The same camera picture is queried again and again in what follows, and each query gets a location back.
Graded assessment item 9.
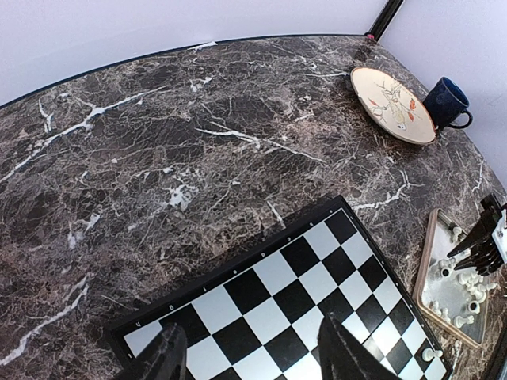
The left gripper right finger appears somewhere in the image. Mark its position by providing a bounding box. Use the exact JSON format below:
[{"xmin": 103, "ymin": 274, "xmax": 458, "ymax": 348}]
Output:
[{"xmin": 318, "ymin": 313, "xmax": 398, "ymax": 380}]

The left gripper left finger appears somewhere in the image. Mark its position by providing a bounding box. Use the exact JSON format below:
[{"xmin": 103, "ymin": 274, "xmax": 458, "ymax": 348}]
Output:
[{"xmin": 135, "ymin": 324, "xmax": 187, "ymax": 379}]

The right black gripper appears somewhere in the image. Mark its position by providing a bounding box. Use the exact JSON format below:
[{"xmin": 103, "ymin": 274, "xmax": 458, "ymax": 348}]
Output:
[{"xmin": 447, "ymin": 193, "xmax": 506, "ymax": 276}]

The white bishop chess piece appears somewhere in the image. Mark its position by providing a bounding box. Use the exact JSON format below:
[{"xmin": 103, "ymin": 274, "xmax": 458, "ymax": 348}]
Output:
[{"xmin": 421, "ymin": 348, "xmax": 443, "ymax": 362}]

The black grey chessboard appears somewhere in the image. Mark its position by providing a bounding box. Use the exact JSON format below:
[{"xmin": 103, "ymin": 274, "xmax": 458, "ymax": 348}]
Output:
[{"xmin": 106, "ymin": 196, "xmax": 452, "ymax": 379}]

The dark blue mug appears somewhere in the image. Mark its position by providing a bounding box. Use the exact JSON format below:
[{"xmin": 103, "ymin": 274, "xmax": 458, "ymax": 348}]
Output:
[{"xmin": 423, "ymin": 77, "xmax": 473, "ymax": 130}]

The right black frame post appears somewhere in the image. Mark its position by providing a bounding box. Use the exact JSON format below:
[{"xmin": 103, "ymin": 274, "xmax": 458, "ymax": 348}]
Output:
[{"xmin": 365, "ymin": 0, "xmax": 404, "ymax": 41}]

